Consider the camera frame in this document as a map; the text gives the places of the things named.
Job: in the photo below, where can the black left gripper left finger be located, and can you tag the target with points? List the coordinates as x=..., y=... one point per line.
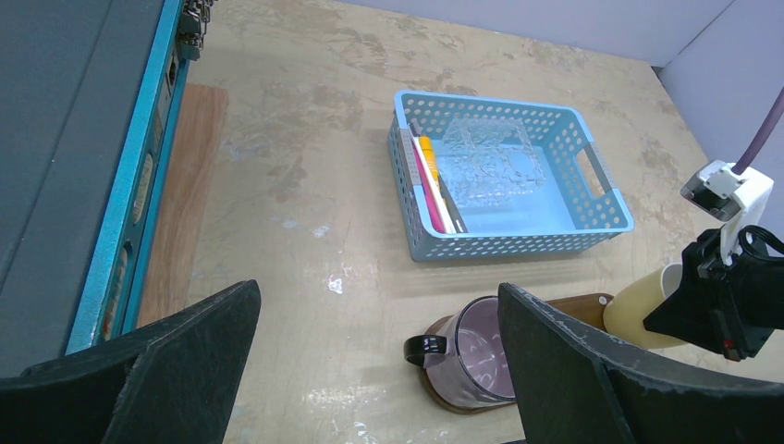
x=172, y=381

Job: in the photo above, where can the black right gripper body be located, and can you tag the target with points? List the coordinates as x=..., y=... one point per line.
x=730, y=310

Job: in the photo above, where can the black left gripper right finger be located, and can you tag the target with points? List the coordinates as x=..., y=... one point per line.
x=574, y=383

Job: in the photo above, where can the yellow ceramic mug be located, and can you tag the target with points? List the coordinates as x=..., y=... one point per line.
x=623, y=316

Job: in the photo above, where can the purple mug with black handle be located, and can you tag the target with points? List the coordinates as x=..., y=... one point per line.
x=461, y=360

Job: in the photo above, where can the light blue perforated plastic basket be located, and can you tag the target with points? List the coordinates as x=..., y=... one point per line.
x=578, y=206

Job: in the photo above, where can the clear textured glass dish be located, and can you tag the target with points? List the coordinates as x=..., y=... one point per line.
x=488, y=162

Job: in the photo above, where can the grey toothbrush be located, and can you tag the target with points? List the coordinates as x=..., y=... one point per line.
x=452, y=209

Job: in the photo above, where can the pink toothpaste tube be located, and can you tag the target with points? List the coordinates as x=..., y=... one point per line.
x=433, y=212

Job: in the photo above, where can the yellow toothpaste tube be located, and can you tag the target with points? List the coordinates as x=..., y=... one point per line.
x=430, y=158

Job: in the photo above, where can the white toothbrush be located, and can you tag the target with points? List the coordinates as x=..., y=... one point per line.
x=416, y=131

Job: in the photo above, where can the light wooden board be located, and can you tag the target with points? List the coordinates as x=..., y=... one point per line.
x=189, y=174

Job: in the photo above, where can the dark grey box blue edge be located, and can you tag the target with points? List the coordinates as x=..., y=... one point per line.
x=90, y=97

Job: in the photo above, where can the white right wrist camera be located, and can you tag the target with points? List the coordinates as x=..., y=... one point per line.
x=736, y=200

